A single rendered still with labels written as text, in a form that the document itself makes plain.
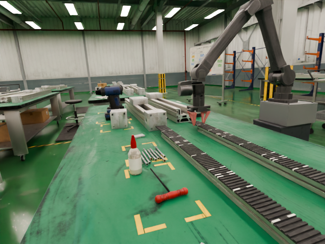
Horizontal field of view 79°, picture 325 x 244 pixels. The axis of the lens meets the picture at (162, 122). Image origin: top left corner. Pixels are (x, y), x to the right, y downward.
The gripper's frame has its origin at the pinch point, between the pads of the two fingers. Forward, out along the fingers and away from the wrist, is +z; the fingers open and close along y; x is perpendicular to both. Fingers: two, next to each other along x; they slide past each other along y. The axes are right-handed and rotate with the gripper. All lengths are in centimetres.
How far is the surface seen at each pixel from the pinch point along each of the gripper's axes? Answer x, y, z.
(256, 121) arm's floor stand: -1.7, -38.1, 4.1
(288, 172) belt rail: 52, 2, 1
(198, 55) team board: -557, -298, -79
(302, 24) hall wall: -558, -769, -190
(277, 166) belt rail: 48.8, 2.0, 0.9
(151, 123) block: -8.7, 22.3, -0.7
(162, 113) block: -8.7, 16.3, -5.6
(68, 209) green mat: 43, 56, 3
